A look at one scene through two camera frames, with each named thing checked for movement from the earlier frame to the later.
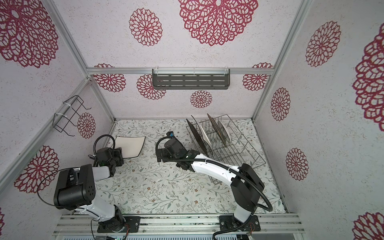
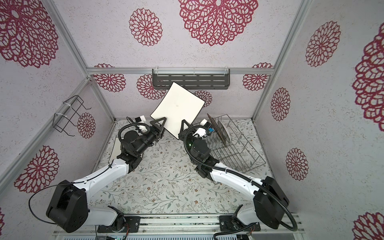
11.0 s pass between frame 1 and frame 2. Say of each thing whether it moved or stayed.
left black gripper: moved
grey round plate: stayed
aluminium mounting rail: stayed
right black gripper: moved
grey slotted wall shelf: stayed
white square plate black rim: moved
